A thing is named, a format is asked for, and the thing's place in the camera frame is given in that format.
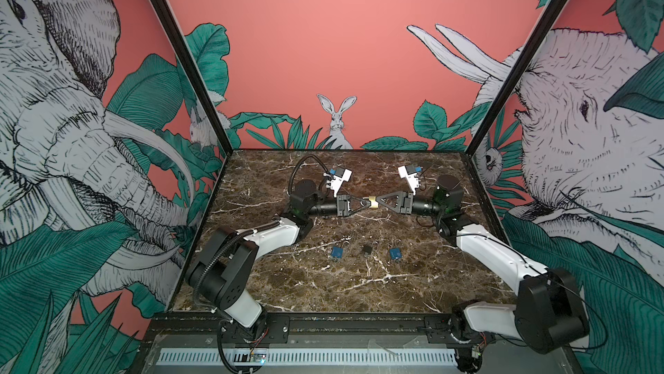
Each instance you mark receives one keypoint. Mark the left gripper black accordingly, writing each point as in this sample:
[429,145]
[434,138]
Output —
[346,203]

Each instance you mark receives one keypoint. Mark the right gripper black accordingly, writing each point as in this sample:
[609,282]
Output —
[405,204]

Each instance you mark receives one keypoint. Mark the brass padlock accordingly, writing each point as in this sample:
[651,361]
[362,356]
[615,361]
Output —
[370,202]

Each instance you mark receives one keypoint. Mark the blue padlock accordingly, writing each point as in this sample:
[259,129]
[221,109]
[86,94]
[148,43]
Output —
[336,253]
[395,254]

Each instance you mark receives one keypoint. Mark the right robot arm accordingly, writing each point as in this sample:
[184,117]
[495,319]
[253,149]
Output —
[549,311]

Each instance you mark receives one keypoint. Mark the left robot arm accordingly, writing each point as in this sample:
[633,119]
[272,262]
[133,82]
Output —
[220,272]

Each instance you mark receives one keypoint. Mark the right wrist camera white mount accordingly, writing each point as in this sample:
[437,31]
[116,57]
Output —
[412,175]

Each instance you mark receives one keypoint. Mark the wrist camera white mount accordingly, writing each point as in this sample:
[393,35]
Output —
[335,179]
[412,175]

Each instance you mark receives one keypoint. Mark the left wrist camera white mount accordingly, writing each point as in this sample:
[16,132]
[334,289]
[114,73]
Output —
[335,179]

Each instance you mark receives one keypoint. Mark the right black frame post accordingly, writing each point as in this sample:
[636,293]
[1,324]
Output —
[550,14]

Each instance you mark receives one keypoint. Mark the black frame post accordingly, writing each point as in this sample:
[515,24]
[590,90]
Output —
[185,58]
[550,14]

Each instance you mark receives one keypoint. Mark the left black frame post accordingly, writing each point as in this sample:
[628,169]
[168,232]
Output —
[185,58]

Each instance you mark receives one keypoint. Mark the black mounting rail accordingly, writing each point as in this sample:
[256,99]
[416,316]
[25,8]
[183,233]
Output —
[279,327]

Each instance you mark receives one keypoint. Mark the white slotted cable duct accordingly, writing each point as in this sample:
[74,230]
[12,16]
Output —
[303,356]

